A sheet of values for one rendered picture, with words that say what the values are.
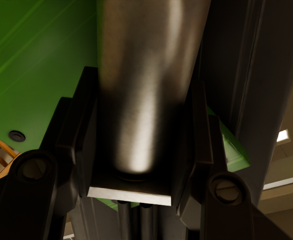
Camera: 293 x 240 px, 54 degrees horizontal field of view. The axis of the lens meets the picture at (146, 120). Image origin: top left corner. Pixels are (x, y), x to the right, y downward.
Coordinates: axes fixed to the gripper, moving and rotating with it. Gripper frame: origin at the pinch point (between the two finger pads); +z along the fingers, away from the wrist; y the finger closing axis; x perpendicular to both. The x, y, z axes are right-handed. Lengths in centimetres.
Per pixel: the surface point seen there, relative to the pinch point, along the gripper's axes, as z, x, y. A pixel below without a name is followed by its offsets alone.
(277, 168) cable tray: 172, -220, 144
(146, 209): 2.8, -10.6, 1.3
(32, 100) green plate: 4.2, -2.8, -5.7
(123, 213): 2.9, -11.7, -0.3
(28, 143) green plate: 4.2, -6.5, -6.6
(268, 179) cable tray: 160, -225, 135
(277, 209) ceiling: 207, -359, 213
